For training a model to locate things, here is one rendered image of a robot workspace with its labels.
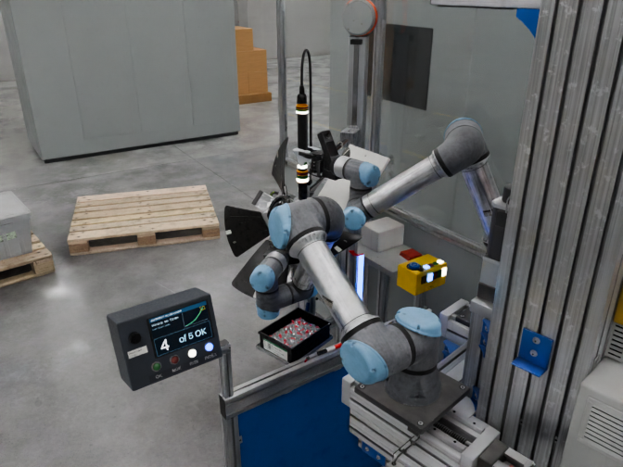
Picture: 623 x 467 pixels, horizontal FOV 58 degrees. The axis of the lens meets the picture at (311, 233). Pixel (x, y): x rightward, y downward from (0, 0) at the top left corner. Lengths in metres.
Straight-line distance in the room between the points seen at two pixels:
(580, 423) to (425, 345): 0.38
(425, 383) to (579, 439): 0.37
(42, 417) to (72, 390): 0.22
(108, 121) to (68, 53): 0.89
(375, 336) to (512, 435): 0.49
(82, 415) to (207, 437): 0.68
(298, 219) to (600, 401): 0.82
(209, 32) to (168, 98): 0.99
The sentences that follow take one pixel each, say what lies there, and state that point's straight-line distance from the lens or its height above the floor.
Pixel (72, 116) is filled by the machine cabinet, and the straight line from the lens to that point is 7.38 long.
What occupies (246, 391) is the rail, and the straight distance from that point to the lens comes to 1.85.
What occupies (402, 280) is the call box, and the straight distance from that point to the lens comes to 2.12.
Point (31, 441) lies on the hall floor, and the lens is 3.20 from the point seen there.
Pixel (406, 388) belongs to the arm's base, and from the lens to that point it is 1.52.
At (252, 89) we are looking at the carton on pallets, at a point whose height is 0.21.
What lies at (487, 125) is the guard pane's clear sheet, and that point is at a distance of 2.36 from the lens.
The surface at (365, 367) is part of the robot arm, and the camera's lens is 1.36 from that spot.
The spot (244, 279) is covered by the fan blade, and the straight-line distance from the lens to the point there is 2.19.
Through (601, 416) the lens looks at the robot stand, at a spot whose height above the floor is 1.17.
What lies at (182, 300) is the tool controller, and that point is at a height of 1.25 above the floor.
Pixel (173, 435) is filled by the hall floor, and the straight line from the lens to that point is 3.00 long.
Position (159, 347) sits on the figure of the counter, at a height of 1.16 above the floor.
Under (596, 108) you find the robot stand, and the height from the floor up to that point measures 1.81.
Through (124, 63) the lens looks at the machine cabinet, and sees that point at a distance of 7.42.
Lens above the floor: 2.05
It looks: 25 degrees down
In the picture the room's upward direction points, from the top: straight up
